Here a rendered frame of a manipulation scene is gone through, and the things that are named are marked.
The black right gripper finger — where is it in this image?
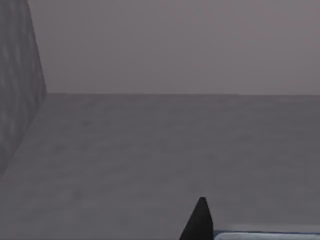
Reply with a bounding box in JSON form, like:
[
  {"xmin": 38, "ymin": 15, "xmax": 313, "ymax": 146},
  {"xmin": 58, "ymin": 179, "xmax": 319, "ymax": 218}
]
[{"xmin": 178, "ymin": 196, "xmax": 215, "ymax": 240}]

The pale blue-grey object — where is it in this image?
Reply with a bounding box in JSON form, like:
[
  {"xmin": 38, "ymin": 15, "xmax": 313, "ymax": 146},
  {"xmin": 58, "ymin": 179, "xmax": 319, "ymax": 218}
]
[{"xmin": 212, "ymin": 230, "xmax": 320, "ymax": 240}]

